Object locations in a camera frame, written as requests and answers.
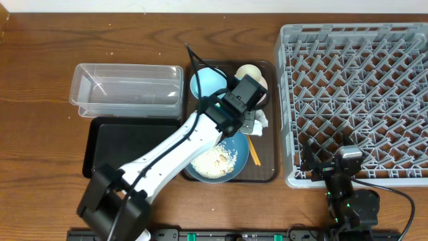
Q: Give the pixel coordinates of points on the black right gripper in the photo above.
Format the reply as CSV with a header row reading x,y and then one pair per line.
x,y
309,163

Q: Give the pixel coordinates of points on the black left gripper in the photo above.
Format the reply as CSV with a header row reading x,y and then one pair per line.
x,y
250,129

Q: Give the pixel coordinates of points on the white napkin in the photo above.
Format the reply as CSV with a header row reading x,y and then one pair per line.
x,y
260,123

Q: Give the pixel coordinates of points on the dark blue plate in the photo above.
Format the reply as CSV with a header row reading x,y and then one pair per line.
x,y
238,142

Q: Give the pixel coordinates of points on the pile of rice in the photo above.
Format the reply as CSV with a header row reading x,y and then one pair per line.
x,y
215,163

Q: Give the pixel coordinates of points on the cream cup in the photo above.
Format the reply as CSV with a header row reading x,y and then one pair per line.
x,y
248,69

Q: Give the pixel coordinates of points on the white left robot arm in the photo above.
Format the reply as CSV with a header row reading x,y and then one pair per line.
x,y
116,202

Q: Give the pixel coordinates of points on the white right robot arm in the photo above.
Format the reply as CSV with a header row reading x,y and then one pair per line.
x,y
354,211

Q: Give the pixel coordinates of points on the grey dishwasher rack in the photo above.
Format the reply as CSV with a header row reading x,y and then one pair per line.
x,y
365,80

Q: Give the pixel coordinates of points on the wooden chopstick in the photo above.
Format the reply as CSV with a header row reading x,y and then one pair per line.
x,y
253,152

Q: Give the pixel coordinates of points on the brown serving tray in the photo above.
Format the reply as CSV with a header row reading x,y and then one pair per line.
x,y
267,146

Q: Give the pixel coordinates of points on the light blue small bowl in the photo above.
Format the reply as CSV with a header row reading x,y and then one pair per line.
x,y
210,82

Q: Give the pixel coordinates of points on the clear plastic bin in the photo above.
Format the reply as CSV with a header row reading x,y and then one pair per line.
x,y
140,90

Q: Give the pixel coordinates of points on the black tray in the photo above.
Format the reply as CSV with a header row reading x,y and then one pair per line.
x,y
120,140

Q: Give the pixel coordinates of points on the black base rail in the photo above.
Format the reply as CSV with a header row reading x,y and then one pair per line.
x,y
176,235

